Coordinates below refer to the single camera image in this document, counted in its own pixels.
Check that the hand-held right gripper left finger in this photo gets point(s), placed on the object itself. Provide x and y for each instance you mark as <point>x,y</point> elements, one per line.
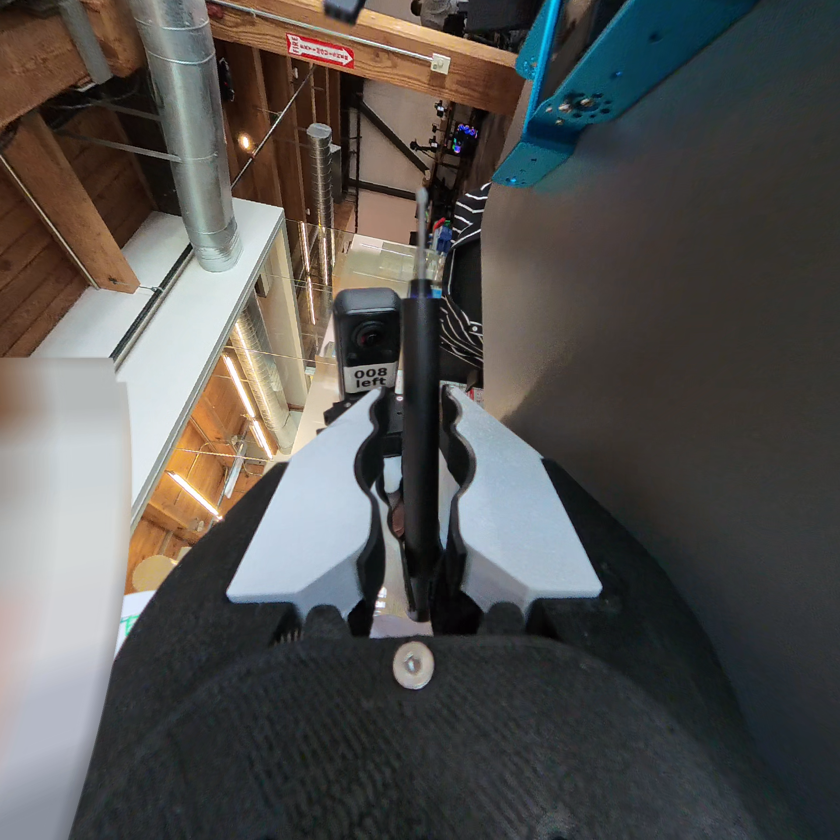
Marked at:
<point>308,525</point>

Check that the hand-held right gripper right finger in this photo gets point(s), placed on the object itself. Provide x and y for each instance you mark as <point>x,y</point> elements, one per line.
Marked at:
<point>525,531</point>

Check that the black screwdriver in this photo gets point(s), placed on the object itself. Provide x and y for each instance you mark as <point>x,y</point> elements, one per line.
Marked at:
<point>420,394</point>

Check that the blue toy robot arm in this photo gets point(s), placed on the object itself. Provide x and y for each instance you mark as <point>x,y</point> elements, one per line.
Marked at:
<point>558,131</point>

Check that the long wooden ceiling beam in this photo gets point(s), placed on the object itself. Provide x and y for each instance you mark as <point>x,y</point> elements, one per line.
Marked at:
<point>394,72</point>

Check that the white electrical box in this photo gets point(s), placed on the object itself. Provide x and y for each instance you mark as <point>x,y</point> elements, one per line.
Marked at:
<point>441,64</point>

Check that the slanted wooden beam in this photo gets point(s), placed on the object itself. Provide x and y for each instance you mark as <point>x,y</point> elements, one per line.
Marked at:
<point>72,203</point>

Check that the narrow silver ventilation duct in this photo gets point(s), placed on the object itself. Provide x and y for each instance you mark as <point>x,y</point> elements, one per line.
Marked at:
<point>321,170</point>

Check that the wide silver ventilation duct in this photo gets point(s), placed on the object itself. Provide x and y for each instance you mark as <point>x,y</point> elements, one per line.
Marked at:
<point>190,131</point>

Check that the red white wall sign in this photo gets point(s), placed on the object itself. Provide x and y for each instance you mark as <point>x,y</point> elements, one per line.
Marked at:
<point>321,51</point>

